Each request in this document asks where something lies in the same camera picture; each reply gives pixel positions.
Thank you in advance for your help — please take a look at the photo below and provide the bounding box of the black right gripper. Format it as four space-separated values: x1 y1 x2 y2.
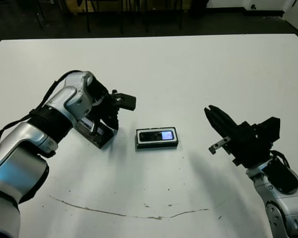
204 105 274 169

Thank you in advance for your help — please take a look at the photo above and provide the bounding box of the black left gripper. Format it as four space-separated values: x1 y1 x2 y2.
89 89 120 136

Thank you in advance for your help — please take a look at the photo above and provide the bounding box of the black box lid shiny print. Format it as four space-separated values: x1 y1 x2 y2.
75 118 114 149

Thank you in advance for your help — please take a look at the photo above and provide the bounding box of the black camera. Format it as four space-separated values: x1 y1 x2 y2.
138 130 175 142

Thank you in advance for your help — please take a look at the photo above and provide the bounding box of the black box base white lining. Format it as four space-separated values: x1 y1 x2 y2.
135 126 178 150

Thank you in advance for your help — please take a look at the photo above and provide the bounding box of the black left wrist camera block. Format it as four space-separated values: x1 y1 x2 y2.
113 92 137 111

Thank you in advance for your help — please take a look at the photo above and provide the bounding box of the black wrist camera block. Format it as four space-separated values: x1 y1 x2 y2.
113 92 137 111
255 116 281 149

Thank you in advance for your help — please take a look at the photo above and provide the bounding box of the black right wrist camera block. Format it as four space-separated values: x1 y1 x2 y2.
255 116 281 149

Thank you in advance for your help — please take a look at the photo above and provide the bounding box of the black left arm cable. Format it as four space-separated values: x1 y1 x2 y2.
0 70 75 149

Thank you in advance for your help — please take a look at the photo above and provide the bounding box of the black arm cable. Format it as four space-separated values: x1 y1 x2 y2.
270 150 292 167
0 70 75 149

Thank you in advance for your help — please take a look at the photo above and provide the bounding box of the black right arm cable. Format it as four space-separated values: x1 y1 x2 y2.
270 150 292 167

